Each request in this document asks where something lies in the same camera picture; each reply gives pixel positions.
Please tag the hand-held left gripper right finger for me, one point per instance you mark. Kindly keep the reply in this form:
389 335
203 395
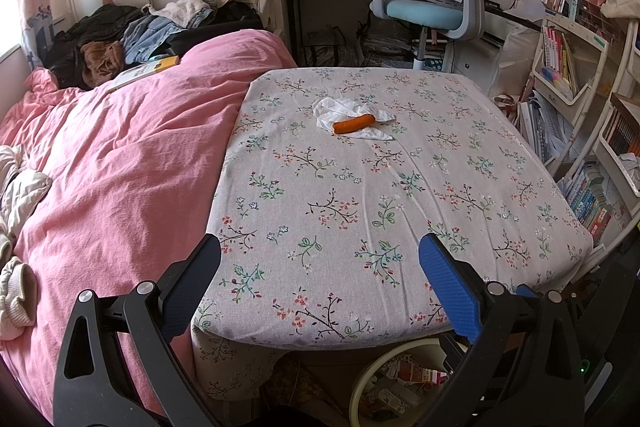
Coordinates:
447 282

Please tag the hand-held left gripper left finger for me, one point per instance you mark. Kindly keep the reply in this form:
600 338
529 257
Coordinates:
192 282

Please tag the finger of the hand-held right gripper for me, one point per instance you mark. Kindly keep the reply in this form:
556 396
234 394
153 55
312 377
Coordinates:
527 292

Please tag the cream round trash bin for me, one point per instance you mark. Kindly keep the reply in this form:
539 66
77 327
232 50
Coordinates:
365 374

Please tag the stack of teal-spined books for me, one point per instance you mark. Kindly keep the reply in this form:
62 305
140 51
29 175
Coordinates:
590 202

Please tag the floral tablecloth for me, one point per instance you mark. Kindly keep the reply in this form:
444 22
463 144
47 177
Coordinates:
350 187

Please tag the pink blanket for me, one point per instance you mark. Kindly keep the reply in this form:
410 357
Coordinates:
125 157

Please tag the stack of papers and notebooks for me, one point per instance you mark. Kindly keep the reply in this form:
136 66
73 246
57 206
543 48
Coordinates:
542 127

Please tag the orange sausage stick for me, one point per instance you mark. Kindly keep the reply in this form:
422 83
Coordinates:
352 124

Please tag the cream clothing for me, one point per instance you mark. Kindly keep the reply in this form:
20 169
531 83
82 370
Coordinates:
20 192

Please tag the white bookshelf rack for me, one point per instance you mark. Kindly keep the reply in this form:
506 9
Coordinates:
552 89

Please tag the flat white tissue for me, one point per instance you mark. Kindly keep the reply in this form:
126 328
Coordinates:
330 109

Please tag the yellow white book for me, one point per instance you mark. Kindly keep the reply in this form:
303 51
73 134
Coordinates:
150 69

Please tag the white plastic bag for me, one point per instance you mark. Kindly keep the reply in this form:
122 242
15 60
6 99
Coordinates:
515 57

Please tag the row of red white books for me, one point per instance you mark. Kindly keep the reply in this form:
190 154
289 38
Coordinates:
560 57

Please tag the brown garment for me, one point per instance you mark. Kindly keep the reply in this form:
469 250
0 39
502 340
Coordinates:
102 62

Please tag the blue denim clothing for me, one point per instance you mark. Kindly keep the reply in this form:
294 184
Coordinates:
147 37

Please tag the black clothing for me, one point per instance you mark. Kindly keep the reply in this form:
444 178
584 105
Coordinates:
220 32

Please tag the white grey garment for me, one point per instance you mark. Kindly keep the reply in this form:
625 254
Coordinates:
180 12

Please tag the pile of clothes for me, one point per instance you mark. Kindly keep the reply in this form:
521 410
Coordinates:
95 27

